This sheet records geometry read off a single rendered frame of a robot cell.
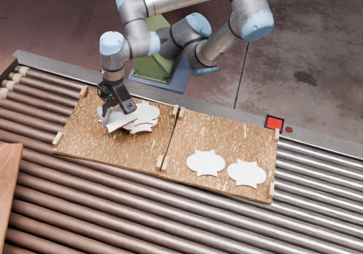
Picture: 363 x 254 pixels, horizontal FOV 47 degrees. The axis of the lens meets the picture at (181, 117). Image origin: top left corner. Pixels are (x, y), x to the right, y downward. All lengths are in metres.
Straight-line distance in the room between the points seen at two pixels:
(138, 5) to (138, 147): 0.53
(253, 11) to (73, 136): 0.80
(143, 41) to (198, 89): 1.88
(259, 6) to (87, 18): 2.63
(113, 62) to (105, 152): 0.39
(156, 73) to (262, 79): 1.63
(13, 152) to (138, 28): 0.58
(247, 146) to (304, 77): 1.98
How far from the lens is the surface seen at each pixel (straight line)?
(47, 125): 1.71
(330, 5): 4.61
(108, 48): 1.31
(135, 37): 1.36
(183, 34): 1.80
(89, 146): 1.60
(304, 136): 1.79
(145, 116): 1.64
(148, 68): 1.90
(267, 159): 1.63
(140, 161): 1.55
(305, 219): 1.57
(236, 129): 1.70
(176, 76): 1.98
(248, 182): 1.54
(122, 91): 1.41
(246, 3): 1.42
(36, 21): 3.89
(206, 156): 1.57
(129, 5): 1.39
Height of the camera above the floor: 2.18
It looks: 47 degrees down
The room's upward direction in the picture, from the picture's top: 8 degrees clockwise
